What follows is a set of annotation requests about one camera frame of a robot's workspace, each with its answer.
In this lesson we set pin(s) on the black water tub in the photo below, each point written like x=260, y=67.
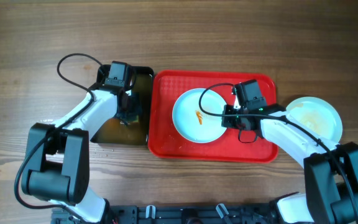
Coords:
x=113, y=131

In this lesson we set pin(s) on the red plastic tray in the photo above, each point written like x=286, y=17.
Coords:
x=233, y=146

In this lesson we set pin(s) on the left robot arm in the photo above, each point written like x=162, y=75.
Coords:
x=56, y=167

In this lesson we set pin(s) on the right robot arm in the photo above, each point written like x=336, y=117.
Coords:
x=330, y=168

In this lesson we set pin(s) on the white plate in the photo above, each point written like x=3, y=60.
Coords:
x=317, y=115
x=196, y=115

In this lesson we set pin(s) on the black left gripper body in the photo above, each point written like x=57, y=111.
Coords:
x=132, y=108

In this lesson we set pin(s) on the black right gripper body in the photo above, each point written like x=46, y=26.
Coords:
x=234, y=122

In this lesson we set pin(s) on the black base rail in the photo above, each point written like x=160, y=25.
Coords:
x=244, y=214

